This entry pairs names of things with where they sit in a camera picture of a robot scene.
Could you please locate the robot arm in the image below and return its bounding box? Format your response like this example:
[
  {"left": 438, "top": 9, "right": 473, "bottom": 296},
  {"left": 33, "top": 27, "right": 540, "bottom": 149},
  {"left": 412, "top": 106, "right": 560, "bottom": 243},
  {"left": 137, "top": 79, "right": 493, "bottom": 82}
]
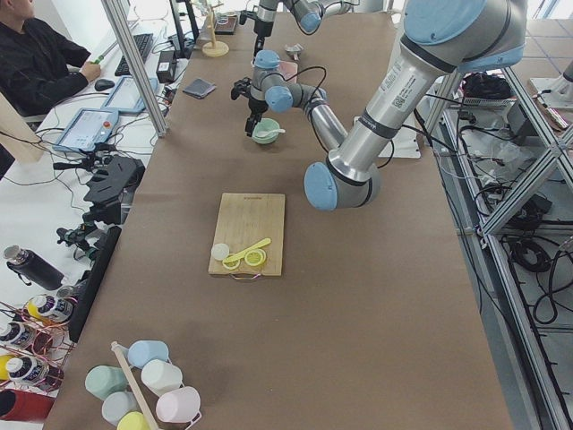
[
  {"left": 239, "top": 0, "right": 360, "bottom": 56},
  {"left": 232, "top": 1, "right": 527, "bottom": 211}
]

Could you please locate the teach pendant tablet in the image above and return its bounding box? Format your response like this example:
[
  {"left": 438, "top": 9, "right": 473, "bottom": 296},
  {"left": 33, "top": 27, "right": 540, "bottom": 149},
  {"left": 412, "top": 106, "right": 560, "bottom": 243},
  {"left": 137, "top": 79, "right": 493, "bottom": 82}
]
[
  {"left": 101, "top": 75, "right": 145, "bottom": 115},
  {"left": 52, "top": 107, "right": 119, "bottom": 152}
]

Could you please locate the white plastic cup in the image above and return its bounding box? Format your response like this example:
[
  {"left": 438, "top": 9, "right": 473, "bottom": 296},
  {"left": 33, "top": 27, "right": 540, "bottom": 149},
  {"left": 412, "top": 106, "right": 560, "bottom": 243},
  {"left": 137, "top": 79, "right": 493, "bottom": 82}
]
[{"left": 141, "top": 359, "right": 183, "bottom": 397}]

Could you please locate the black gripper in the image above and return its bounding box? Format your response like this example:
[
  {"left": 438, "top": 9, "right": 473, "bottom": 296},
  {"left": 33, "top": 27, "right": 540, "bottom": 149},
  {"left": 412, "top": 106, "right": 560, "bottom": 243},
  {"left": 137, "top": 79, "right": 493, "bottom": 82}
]
[
  {"left": 253, "top": 20, "right": 273, "bottom": 56},
  {"left": 244, "top": 98, "right": 269, "bottom": 137}
]

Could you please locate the black water bottle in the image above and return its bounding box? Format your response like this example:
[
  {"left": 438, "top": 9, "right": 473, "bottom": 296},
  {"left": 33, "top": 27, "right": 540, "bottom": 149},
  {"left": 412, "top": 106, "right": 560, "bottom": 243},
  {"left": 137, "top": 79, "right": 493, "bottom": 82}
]
[{"left": 3, "top": 245, "right": 64, "bottom": 291}]

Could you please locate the metal ice scoop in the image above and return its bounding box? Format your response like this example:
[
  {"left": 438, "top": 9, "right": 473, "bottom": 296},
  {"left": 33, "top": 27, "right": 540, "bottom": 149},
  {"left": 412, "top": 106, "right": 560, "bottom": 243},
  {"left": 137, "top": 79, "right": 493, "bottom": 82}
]
[{"left": 284, "top": 44, "right": 304, "bottom": 62}]

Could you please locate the yellow plastic spoon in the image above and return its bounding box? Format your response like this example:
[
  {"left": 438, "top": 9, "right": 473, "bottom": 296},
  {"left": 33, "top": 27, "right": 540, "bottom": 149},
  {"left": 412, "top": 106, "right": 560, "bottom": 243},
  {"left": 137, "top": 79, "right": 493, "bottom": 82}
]
[{"left": 222, "top": 237, "right": 271, "bottom": 263}]

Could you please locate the blue plastic cup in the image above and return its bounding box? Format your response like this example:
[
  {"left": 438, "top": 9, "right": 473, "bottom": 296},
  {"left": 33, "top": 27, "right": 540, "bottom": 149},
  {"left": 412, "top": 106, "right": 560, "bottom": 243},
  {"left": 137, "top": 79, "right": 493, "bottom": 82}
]
[{"left": 127, "top": 340, "right": 169, "bottom": 369}]

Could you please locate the wooden cup stand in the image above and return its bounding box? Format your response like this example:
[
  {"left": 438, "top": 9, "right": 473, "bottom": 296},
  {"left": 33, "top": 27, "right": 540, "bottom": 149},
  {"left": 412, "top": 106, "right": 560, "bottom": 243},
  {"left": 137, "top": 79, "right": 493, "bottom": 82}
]
[{"left": 192, "top": 1, "right": 229, "bottom": 57}]

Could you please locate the grey plastic cup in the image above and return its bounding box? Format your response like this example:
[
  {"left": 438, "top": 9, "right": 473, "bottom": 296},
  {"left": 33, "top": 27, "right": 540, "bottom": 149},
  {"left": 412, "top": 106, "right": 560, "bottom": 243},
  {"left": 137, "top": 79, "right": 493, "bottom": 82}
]
[{"left": 101, "top": 391, "right": 140, "bottom": 426}]

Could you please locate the black keyboard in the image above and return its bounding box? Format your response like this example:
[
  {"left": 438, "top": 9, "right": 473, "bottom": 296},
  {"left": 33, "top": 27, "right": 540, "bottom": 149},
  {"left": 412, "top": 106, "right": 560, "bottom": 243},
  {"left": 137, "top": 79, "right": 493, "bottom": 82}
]
[{"left": 114, "top": 33, "right": 155, "bottom": 77}]

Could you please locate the pink bowl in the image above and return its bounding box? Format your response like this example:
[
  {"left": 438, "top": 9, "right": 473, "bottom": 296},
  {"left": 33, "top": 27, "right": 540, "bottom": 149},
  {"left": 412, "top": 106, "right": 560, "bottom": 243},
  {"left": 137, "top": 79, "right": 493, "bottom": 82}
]
[{"left": 278, "top": 61, "right": 298, "bottom": 82}]

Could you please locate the yellow plastic cup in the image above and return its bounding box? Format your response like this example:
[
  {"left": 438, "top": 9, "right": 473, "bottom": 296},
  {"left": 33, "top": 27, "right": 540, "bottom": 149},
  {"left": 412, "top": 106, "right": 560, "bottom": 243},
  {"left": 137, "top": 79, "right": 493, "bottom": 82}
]
[{"left": 116, "top": 411, "right": 150, "bottom": 430}]

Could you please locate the grey folded cloth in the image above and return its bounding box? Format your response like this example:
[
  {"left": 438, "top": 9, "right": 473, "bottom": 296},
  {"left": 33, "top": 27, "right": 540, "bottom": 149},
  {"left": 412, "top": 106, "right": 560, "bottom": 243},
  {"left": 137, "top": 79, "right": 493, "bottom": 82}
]
[{"left": 183, "top": 78, "right": 217, "bottom": 99}]

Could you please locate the wooden cutting board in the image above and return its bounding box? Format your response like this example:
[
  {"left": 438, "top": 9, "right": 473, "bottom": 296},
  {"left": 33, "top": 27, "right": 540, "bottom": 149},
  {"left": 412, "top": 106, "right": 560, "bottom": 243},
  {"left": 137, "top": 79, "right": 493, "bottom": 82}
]
[{"left": 208, "top": 193, "right": 286, "bottom": 277}]

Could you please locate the lemon slice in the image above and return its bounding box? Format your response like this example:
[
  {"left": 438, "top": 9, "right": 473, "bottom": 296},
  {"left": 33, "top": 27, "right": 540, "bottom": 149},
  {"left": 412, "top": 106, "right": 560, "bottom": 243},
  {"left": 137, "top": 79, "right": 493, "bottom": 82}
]
[
  {"left": 222, "top": 260, "right": 241, "bottom": 271},
  {"left": 244, "top": 248, "right": 267, "bottom": 267}
]

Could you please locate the green plastic cup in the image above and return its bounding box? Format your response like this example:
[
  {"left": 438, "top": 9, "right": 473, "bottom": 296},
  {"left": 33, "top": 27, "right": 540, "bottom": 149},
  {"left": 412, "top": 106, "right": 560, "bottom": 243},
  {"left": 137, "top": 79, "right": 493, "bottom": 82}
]
[{"left": 84, "top": 365, "right": 128, "bottom": 400}]

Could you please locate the seated person in black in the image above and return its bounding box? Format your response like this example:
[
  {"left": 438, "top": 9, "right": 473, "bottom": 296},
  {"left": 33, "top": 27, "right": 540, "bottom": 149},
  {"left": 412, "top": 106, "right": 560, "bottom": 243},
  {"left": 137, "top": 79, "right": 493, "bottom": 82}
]
[{"left": 1, "top": 1, "right": 101, "bottom": 116}]

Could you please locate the black computer mouse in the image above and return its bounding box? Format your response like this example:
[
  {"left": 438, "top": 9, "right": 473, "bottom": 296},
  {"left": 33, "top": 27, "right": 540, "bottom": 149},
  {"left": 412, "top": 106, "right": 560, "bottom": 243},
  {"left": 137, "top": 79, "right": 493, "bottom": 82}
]
[{"left": 94, "top": 79, "right": 115, "bottom": 92}]

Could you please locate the pink plastic cup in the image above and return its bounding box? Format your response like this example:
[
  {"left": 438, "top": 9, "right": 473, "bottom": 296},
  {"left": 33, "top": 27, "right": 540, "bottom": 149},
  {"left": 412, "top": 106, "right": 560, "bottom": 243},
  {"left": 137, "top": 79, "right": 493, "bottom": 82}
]
[{"left": 156, "top": 386, "right": 201, "bottom": 424}]

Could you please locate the aluminium frame post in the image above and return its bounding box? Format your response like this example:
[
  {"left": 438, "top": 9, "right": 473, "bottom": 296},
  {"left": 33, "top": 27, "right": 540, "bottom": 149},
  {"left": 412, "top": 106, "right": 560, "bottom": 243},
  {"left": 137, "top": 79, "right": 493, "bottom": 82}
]
[{"left": 101, "top": 0, "right": 167, "bottom": 138}]

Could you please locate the white onion half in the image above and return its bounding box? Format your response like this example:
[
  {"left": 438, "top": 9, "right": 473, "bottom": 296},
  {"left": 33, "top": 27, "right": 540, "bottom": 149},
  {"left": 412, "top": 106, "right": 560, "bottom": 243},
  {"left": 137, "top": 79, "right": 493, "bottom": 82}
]
[{"left": 210, "top": 243, "right": 230, "bottom": 262}]

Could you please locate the black tray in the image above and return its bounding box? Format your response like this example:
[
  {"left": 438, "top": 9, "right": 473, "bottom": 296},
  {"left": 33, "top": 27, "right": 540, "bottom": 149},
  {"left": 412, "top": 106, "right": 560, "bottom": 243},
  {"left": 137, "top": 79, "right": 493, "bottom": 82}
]
[{"left": 215, "top": 14, "right": 238, "bottom": 35}]

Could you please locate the white ceramic spoon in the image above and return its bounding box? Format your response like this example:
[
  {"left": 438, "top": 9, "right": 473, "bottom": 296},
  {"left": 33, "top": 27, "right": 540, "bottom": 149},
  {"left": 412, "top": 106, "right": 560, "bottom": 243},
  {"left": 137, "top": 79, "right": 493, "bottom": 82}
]
[{"left": 254, "top": 128, "right": 286, "bottom": 139}]

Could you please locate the mint green bowl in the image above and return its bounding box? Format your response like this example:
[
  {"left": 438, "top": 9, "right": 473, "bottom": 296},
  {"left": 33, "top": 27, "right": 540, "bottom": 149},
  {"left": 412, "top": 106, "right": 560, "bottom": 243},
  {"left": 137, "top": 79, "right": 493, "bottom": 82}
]
[{"left": 252, "top": 118, "right": 281, "bottom": 144}]

